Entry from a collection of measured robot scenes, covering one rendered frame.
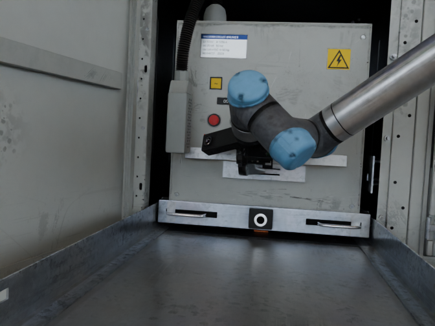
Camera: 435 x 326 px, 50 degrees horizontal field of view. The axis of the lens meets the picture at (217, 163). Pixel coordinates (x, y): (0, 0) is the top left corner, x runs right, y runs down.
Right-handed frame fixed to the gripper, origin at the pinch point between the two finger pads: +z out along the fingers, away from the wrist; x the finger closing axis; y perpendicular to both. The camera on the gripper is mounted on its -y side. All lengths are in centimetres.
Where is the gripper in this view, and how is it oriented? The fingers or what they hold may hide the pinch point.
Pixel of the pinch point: (243, 170)
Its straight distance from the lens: 114.8
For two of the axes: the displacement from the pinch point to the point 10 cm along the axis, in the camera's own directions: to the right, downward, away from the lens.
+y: 9.9, 0.6, -1.3
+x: 1.1, -8.9, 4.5
